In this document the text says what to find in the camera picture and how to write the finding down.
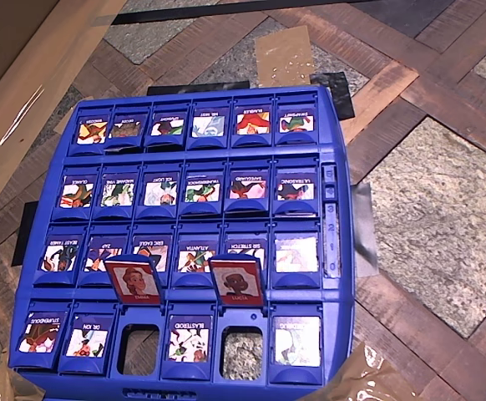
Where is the faded picture flip tile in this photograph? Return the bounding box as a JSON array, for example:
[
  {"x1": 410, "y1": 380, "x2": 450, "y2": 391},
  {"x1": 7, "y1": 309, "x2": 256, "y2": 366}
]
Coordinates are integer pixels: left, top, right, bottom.
[
  {"x1": 270, "y1": 227, "x2": 322, "y2": 289},
  {"x1": 267, "y1": 308, "x2": 324, "y2": 385}
]

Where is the Safeguard flip tile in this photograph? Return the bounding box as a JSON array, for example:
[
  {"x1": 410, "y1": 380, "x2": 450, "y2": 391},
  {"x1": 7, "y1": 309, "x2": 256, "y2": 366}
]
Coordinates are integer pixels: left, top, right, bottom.
[{"x1": 224, "y1": 163, "x2": 271, "y2": 215}]

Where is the Thundershock flip tile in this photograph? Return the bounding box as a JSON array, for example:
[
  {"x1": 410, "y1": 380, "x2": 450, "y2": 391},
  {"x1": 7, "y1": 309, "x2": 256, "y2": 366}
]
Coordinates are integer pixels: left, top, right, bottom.
[{"x1": 179, "y1": 165, "x2": 226, "y2": 217}]

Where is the Sir Stretch character card tile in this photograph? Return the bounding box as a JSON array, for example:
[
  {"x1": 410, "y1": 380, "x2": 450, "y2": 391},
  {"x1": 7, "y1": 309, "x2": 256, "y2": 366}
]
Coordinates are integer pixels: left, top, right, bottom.
[{"x1": 221, "y1": 227, "x2": 271, "y2": 289}]

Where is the Ultrasonic flip tile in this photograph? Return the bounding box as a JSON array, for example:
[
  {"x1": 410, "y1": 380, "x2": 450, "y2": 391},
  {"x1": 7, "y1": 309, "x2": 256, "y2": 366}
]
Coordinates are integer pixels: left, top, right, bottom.
[{"x1": 271, "y1": 162, "x2": 320, "y2": 216}]

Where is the Atlantia character card tile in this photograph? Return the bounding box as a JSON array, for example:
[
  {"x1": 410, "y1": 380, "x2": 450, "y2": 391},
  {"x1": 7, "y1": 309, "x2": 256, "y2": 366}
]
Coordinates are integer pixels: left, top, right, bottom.
[{"x1": 171, "y1": 227, "x2": 223, "y2": 288}]

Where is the Bubbles character flip tile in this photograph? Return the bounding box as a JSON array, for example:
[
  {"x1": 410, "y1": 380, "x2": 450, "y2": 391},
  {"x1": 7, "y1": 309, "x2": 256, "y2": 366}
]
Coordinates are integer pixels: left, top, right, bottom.
[{"x1": 230, "y1": 99, "x2": 276, "y2": 148}]

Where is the Mr Mist flip tile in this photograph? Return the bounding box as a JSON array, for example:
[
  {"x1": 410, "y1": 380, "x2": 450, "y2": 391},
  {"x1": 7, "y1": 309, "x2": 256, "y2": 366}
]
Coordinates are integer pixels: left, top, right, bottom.
[{"x1": 186, "y1": 102, "x2": 231, "y2": 150}]

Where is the Ice Light flip tile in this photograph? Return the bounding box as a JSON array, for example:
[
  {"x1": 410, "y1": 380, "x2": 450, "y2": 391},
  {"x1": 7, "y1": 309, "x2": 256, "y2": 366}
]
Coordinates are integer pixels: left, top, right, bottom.
[{"x1": 136, "y1": 165, "x2": 184, "y2": 219}]

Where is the red character card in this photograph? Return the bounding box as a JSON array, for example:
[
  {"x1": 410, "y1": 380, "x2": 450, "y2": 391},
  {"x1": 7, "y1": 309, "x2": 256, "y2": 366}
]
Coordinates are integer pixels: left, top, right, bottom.
[
  {"x1": 208, "y1": 253, "x2": 266, "y2": 308},
  {"x1": 104, "y1": 253, "x2": 164, "y2": 306}
]

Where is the Swamp character flip tile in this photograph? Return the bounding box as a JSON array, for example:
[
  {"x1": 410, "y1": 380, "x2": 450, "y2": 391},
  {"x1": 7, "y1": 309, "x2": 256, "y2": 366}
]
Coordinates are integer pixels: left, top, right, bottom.
[{"x1": 274, "y1": 99, "x2": 320, "y2": 145}]

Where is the Eric Eagle character card tile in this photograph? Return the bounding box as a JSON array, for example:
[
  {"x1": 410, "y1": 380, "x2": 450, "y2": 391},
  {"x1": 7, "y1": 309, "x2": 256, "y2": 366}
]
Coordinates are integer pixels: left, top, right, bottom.
[{"x1": 128, "y1": 227, "x2": 175, "y2": 287}]

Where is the green villain flip tile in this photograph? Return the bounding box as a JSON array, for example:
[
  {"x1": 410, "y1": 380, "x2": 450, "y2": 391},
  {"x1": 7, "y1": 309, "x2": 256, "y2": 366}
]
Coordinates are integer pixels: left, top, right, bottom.
[{"x1": 143, "y1": 104, "x2": 190, "y2": 150}]

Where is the Madame Vine flip tile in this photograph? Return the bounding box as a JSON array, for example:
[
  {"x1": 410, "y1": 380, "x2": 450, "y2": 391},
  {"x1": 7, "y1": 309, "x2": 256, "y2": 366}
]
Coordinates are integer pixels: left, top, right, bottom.
[{"x1": 92, "y1": 166, "x2": 140, "y2": 221}]

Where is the blue guess who game board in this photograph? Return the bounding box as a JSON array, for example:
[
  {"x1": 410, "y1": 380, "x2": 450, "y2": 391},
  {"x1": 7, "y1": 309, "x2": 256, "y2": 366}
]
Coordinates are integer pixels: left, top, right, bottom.
[{"x1": 8, "y1": 84, "x2": 357, "y2": 401}]

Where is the brown monster flip tile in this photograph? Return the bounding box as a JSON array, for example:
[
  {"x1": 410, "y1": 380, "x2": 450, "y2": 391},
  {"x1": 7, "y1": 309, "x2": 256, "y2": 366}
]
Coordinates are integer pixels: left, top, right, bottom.
[{"x1": 104, "y1": 107, "x2": 150, "y2": 150}]

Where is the Blasteroid flip tile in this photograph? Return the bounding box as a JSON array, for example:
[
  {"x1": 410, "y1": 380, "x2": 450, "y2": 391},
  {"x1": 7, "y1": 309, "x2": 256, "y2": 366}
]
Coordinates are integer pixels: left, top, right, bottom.
[{"x1": 159, "y1": 308, "x2": 215, "y2": 380}]

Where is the Zap character card tile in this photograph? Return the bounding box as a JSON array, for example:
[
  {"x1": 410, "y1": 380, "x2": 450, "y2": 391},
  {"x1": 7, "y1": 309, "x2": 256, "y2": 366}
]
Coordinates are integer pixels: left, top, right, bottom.
[{"x1": 78, "y1": 227, "x2": 130, "y2": 287}]

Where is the Whoosh character flip tile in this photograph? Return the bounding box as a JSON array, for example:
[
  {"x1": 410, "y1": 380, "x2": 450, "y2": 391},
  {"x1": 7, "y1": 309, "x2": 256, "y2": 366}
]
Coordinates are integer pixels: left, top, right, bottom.
[{"x1": 68, "y1": 109, "x2": 113, "y2": 156}]

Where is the claw character flip tile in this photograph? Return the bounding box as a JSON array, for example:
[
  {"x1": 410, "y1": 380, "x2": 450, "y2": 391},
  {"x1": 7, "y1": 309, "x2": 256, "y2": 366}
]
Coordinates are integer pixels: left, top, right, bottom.
[{"x1": 50, "y1": 169, "x2": 100, "y2": 221}]

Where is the Beast Tamer character card tile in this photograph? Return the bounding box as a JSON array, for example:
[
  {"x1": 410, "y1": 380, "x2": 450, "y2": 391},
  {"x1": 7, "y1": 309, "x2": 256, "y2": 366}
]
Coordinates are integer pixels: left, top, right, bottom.
[{"x1": 33, "y1": 228, "x2": 86, "y2": 286}]

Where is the Dr Ion flip tile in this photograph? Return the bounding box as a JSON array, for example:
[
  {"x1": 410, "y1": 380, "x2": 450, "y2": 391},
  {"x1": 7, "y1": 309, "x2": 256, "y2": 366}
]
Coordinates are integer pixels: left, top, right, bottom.
[{"x1": 58, "y1": 307, "x2": 117, "y2": 373}]

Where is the Stupendous flip tile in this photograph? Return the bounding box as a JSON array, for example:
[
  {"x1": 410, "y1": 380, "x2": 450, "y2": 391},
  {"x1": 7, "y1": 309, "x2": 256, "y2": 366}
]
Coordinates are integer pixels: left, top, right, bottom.
[{"x1": 9, "y1": 304, "x2": 71, "y2": 369}]

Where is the black tape patch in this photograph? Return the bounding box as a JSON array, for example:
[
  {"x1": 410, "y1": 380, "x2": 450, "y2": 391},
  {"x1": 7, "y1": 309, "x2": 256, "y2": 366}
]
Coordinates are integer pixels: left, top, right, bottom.
[
  {"x1": 11, "y1": 200, "x2": 39, "y2": 268},
  {"x1": 309, "y1": 71, "x2": 356, "y2": 120},
  {"x1": 146, "y1": 81, "x2": 251, "y2": 96}
]

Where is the flat brown tape patch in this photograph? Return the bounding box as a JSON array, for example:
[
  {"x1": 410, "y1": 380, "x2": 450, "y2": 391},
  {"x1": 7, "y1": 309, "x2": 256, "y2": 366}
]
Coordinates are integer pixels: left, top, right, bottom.
[{"x1": 254, "y1": 24, "x2": 316, "y2": 88}]

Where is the small brown tape strip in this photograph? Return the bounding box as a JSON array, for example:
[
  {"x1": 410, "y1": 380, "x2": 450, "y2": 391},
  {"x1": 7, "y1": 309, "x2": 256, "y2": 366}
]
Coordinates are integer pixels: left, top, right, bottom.
[{"x1": 53, "y1": 94, "x2": 94, "y2": 135}]

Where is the long black tape strip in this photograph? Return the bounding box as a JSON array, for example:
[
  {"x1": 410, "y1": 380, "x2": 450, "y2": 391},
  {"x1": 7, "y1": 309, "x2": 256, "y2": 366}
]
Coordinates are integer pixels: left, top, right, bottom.
[{"x1": 111, "y1": 0, "x2": 355, "y2": 26}]

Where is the cardboard box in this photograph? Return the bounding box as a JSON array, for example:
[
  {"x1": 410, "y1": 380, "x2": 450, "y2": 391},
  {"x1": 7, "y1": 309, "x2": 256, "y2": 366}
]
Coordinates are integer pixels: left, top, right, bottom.
[{"x1": 0, "y1": 0, "x2": 128, "y2": 229}]

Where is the brown cardboard box wall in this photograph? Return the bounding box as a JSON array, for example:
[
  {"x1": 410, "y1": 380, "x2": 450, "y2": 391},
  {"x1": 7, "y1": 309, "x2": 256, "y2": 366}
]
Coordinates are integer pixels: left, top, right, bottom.
[{"x1": 0, "y1": 0, "x2": 63, "y2": 112}]

